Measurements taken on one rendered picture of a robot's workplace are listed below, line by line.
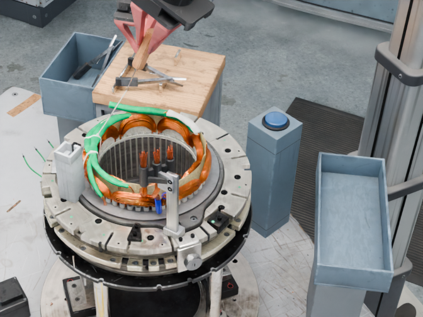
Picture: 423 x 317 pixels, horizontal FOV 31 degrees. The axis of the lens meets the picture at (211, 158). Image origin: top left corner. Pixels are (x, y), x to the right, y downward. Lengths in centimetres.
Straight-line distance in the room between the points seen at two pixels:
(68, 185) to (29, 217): 46
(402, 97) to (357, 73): 206
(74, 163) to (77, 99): 36
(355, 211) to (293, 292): 26
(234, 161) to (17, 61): 231
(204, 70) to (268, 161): 21
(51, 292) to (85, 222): 33
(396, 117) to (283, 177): 24
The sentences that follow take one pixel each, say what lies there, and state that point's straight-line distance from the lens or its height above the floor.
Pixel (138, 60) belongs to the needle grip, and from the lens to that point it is 104.
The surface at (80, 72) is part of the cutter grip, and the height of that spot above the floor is 101.
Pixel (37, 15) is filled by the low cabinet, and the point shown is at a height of 6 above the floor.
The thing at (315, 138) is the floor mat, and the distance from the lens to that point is 299.
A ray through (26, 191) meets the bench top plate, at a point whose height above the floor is 78.
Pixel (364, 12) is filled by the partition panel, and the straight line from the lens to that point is 352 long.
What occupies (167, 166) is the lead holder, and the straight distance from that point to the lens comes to 102.
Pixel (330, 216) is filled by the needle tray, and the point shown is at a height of 103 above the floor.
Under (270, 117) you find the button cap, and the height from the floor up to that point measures 104.
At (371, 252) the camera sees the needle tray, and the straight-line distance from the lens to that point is 120.
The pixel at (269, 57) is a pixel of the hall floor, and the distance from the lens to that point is 343.
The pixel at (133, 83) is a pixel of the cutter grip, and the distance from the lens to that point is 138.
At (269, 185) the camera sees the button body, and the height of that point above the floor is 92.
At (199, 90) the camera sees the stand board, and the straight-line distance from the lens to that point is 140.
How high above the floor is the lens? 189
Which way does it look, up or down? 41 degrees down
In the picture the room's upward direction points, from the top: 3 degrees clockwise
